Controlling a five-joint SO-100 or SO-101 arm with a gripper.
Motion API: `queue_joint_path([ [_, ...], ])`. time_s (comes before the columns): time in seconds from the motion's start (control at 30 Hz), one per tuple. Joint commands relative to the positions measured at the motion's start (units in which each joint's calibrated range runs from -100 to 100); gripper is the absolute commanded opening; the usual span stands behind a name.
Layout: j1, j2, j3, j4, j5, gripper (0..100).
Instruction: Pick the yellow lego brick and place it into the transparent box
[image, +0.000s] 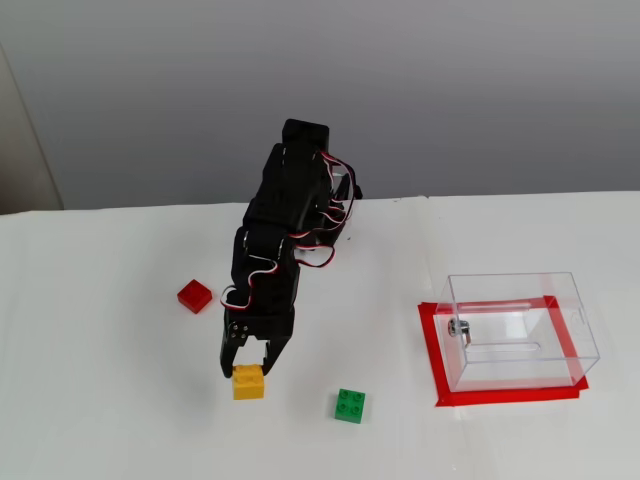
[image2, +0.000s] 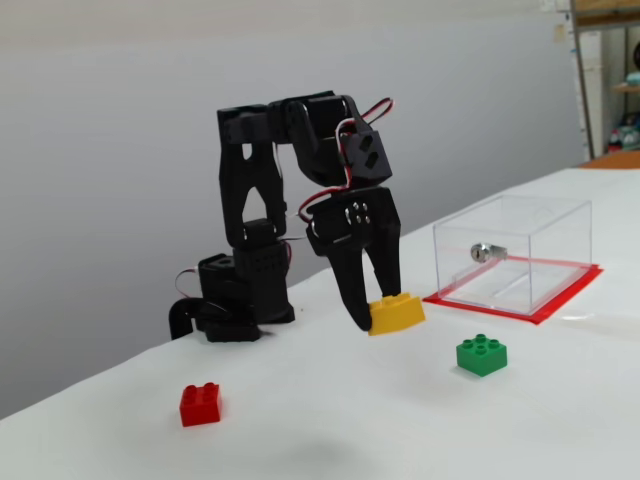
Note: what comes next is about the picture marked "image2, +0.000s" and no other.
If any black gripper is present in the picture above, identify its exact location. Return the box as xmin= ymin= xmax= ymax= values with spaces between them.
xmin=305 ymin=187 xmax=403 ymax=332

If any yellow lego brick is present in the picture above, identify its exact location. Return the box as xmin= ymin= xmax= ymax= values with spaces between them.
xmin=367 ymin=292 xmax=427 ymax=336

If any transparent plastic box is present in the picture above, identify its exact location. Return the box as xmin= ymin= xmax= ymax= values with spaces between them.
xmin=432 ymin=194 xmax=593 ymax=316

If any green lego brick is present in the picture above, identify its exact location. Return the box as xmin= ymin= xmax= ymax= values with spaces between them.
xmin=455 ymin=332 xmax=508 ymax=379

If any red lego brick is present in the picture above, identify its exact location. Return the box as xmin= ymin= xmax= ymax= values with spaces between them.
xmin=179 ymin=382 xmax=224 ymax=428

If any silver cam lock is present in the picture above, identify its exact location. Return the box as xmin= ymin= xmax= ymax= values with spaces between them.
xmin=469 ymin=243 xmax=509 ymax=265

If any black table clamp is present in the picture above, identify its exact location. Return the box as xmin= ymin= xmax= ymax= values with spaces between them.
xmin=168 ymin=298 xmax=201 ymax=342

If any brown wooden tabletop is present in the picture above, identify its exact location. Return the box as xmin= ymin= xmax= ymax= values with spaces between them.
xmin=574 ymin=151 xmax=640 ymax=172

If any grey metal shelf rack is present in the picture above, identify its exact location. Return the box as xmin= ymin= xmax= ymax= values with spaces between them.
xmin=568 ymin=0 xmax=640 ymax=161

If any white cabinet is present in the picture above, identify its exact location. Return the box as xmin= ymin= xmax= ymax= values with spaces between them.
xmin=579 ymin=32 xmax=607 ymax=151

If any red white gripper servo cable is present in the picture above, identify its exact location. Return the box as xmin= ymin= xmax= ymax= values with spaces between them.
xmin=298 ymin=118 xmax=359 ymax=224

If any red white wrist servo cable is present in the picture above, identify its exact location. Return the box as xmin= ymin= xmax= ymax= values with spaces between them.
xmin=357 ymin=97 xmax=395 ymax=124

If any red white base servo cable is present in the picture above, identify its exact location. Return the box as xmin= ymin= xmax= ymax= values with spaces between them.
xmin=174 ymin=268 xmax=202 ymax=301

